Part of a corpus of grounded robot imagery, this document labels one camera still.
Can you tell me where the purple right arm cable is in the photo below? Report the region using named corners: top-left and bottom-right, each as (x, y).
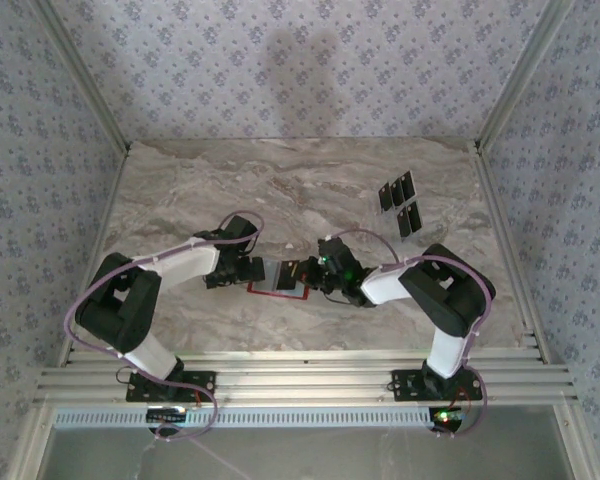
top-left (327, 228), bottom-right (497, 441)

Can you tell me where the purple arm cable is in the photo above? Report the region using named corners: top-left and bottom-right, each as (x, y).
top-left (327, 228), bottom-right (497, 441)
top-left (64, 211), bottom-right (262, 444)

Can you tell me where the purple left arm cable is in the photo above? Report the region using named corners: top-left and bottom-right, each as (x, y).
top-left (64, 211), bottom-right (262, 444)

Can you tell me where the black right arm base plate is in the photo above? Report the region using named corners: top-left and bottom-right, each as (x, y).
top-left (391, 368), bottom-right (484, 402)

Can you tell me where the thin pale wire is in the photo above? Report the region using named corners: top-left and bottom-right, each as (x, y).
top-left (194, 439), bottom-right (254, 480)

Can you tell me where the aluminium frame post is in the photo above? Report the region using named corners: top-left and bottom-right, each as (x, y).
top-left (472, 0), bottom-right (579, 154)
top-left (27, 0), bottom-right (134, 154)

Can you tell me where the aluminium table side rail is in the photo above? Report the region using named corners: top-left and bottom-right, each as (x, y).
top-left (472, 147), bottom-right (554, 366)
top-left (54, 147), bottom-right (132, 369)

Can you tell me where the red leather card holder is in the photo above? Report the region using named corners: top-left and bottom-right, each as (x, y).
top-left (246, 258), bottom-right (310, 302)

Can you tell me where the aluminium mounting rail beam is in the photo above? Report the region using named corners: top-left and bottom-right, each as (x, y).
top-left (32, 349), bottom-right (579, 405)

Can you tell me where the grey slotted cable duct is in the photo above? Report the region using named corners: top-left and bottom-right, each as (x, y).
top-left (49, 405), bottom-right (556, 430)

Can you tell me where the aluminium lower frame leg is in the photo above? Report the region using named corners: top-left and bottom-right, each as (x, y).
top-left (552, 403), bottom-right (599, 480)
top-left (7, 404), bottom-right (56, 480)

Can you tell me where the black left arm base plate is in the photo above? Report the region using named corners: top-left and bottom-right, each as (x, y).
top-left (125, 370), bottom-right (217, 402)

